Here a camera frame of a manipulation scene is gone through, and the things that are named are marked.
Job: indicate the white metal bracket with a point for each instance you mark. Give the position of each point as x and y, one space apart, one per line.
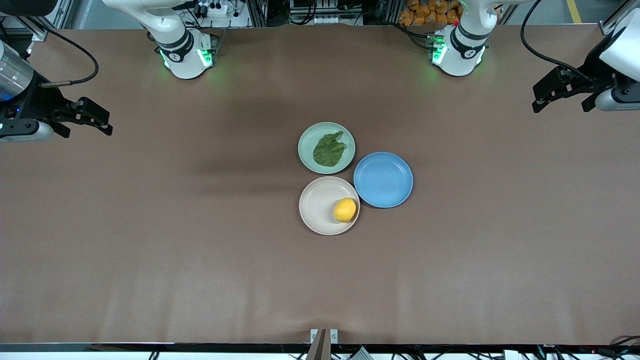
314 336

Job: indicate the aluminium frame profile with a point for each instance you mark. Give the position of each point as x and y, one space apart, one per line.
40 35
607 27

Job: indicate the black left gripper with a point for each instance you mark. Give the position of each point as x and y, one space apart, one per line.
593 70

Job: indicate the white power strip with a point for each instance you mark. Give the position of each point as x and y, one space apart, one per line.
215 10

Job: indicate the green lettuce leaf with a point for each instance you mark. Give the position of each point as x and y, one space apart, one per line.
329 150

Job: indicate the white electronic device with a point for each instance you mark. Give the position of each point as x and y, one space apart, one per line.
315 12

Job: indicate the yellow lemon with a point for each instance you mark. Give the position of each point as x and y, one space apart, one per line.
345 210

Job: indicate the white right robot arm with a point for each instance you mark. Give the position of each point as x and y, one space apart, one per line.
180 55

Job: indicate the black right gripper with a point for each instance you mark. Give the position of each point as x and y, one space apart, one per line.
31 103

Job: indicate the grey ribbed block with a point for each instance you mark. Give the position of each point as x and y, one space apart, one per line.
360 354

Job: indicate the light green plate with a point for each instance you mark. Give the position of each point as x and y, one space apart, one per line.
306 161

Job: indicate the blue plate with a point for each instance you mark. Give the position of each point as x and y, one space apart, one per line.
383 180

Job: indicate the beige plate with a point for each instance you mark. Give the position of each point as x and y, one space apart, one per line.
317 205

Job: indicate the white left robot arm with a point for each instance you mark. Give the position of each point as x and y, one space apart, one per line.
462 55

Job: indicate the orange snack bags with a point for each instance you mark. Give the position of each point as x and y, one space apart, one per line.
425 12

